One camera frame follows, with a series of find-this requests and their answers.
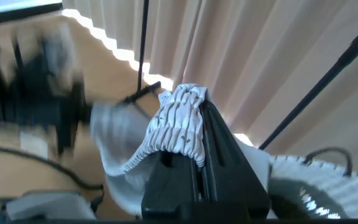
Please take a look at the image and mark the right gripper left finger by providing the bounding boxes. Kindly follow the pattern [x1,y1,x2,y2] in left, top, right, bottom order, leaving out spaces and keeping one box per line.
[141,151,203,219]

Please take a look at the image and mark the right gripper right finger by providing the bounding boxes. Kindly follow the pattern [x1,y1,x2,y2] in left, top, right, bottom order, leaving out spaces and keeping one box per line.
[200,99,272,219]

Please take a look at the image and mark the pale grey shorts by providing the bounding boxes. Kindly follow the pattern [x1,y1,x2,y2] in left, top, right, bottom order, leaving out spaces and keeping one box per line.
[90,83,273,218]

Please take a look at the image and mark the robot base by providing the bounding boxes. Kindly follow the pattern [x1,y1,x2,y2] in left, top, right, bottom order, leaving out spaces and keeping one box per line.
[0,189,98,222]

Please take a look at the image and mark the white laundry basket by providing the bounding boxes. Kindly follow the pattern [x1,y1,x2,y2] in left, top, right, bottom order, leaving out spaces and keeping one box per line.
[267,146,358,220]

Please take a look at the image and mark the black clothes rack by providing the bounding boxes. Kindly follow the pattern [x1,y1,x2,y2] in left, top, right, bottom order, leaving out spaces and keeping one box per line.
[122,0,358,151]

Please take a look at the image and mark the black cable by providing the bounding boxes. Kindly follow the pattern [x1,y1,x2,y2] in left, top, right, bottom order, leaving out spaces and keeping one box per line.
[0,143,105,214]

